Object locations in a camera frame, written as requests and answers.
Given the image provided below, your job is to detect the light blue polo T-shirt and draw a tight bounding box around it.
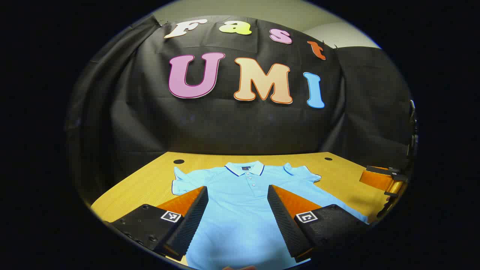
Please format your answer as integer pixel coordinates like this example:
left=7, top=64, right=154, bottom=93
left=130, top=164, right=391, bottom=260
left=172, top=161, right=370, bottom=270

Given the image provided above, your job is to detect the black backdrop cloth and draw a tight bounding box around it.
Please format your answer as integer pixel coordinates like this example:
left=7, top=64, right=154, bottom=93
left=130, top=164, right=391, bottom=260
left=66, top=15, right=415, bottom=205

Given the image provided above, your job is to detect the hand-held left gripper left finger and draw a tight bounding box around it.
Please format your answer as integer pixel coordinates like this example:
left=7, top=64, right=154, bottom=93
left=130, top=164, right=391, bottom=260
left=107, top=186, right=209, bottom=262

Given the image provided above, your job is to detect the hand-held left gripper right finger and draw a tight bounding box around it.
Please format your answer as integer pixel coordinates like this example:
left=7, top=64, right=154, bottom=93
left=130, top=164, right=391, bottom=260
left=267, top=184, right=370, bottom=263

